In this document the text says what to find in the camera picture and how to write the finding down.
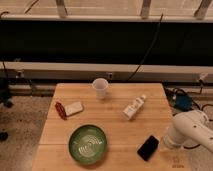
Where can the black rectangular eraser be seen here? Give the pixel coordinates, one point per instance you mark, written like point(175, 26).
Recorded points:
point(148, 148)

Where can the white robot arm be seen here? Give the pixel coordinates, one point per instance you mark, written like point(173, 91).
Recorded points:
point(188, 125)

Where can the clear plastic cup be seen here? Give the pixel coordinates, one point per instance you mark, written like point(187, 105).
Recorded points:
point(100, 86)

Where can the white plastic bottle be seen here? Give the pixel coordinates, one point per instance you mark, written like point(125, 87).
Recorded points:
point(131, 109)

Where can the white rectangular block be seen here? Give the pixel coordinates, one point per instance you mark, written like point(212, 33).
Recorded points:
point(73, 108)

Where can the red brown bar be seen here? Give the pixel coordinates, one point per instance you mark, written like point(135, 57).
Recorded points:
point(61, 111)

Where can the green ceramic bowl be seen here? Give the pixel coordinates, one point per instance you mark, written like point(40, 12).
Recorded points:
point(87, 144)

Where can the blue power box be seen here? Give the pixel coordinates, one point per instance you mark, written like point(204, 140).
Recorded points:
point(183, 102)

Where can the black chair base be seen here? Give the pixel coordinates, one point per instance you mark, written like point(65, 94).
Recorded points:
point(5, 96)

